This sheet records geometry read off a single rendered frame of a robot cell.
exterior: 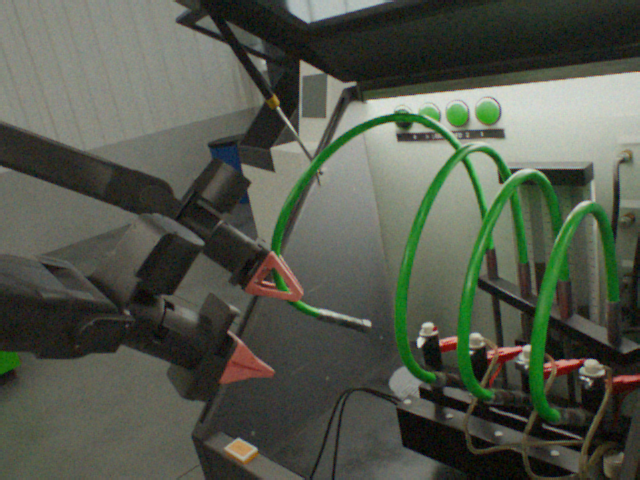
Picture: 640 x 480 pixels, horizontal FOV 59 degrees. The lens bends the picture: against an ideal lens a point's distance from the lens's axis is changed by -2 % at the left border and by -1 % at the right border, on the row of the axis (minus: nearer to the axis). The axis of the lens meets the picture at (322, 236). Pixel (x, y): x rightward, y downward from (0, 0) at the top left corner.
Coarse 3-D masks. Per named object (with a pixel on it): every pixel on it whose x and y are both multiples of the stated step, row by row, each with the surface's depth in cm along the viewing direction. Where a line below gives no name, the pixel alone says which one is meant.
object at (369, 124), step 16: (352, 128) 82; (368, 128) 83; (432, 128) 87; (336, 144) 81; (320, 160) 81; (464, 160) 90; (304, 176) 80; (480, 192) 93; (288, 208) 80; (480, 208) 94; (272, 240) 81; (272, 272) 82; (304, 304) 85
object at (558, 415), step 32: (576, 224) 60; (608, 224) 67; (608, 256) 69; (544, 288) 57; (608, 288) 71; (544, 320) 56; (608, 320) 73; (544, 352) 57; (544, 416) 59; (576, 416) 64
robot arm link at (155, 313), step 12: (144, 288) 52; (132, 300) 52; (144, 300) 53; (156, 300) 54; (132, 312) 52; (144, 312) 53; (156, 312) 54; (144, 324) 53; (156, 324) 53; (132, 336) 53; (144, 336) 53; (132, 348) 54
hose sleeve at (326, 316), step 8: (320, 312) 86; (328, 312) 87; (320, 320) 86; (328, 320) 86; (336, 320) 87; (344, 320) 88; (352, 320) 88; (360, 320) 89; (352, 328) 89; (360, 328) 89
